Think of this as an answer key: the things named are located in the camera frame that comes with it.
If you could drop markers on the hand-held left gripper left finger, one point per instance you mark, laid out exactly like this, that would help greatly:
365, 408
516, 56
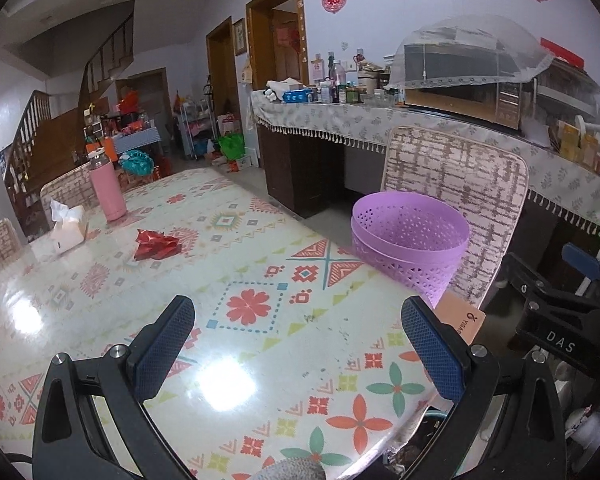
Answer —
162, 340

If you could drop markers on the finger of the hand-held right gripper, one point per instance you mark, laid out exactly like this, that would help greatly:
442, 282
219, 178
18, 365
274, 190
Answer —
535, 285
582, 259

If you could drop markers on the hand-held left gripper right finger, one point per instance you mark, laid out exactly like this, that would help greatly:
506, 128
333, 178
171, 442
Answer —
432, 345

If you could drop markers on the purple plastic basket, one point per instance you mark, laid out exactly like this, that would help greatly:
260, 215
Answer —
410, 255

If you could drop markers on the red wrapper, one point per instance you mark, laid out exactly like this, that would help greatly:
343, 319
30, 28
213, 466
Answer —
155, 246

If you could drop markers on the beige cardboard box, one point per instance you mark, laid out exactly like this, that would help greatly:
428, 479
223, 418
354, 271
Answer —
462, 320

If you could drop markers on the patterned tablecloth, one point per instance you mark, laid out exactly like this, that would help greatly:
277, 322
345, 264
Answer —
230, 250

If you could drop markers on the white tissue box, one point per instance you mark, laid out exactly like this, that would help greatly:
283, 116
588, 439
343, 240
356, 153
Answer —
69, 230

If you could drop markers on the pink thermos bottle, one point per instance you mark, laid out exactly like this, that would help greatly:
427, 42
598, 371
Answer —
107, 190

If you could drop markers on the green bag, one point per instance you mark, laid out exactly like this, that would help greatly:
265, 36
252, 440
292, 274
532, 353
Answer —
231, 146

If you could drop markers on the wooden staircase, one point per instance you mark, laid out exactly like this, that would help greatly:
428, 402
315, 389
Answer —
55, 130

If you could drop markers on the white mesh food cover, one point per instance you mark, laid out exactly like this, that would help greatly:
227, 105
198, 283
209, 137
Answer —
470, 45

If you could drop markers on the sideboard with leaf-print cloth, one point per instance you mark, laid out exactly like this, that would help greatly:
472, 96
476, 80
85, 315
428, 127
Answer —
340, 117

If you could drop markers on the row of bottles and jars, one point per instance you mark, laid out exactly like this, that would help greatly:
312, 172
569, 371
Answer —
352, 91

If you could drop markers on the blue box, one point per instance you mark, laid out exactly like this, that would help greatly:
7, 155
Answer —
297, 96

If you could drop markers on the small desk calendar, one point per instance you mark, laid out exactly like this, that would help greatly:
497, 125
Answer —
317, 70

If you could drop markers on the wooden door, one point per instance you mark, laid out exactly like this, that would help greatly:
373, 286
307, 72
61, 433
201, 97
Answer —
285, 45

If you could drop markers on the framed wall picture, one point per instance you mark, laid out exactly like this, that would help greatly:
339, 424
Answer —
238, 36

